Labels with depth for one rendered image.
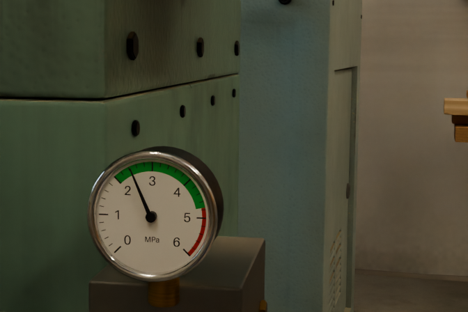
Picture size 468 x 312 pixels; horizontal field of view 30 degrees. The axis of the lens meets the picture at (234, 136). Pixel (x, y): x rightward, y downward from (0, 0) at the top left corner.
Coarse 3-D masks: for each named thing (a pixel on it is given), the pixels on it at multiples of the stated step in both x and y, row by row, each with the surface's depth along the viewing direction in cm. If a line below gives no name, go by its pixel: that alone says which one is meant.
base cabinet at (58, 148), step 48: (144, 96) 56; (192, 96) 73; (0, 144) 48; (48, 144) 48; (96, 144) 48; (144, 144) 56; (192, 144) 74; (0, 192) 49; (48, 192) 48; (0, 240) 49; (48, 240) 49; (0, 288) 49; (48, 288) 49
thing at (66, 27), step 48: (0, 0) 48; (48, 0) 47; (96, 0) 47; (144, 0) 55; (192, 0) 72; (0, 48) 48; (48, 48) 47; (96, 48) 47; (144, 48) 56; (192, 48) 72; (0, 96) 48; (48, 96) 48; (96, 96) 47
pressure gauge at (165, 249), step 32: (128, 160) 41; (160, 160) 41; (192, 160) 42; (96, 192) 41; (128, 192) 41; (160, 192) 41; (192, 192) 41; (96, 224) 41; (128, 224) 41; (160, 224) 41; (192, 224) 41; (128, 256) 42; (160, 256) 41; (192, 256) 41; (160, 288) 43
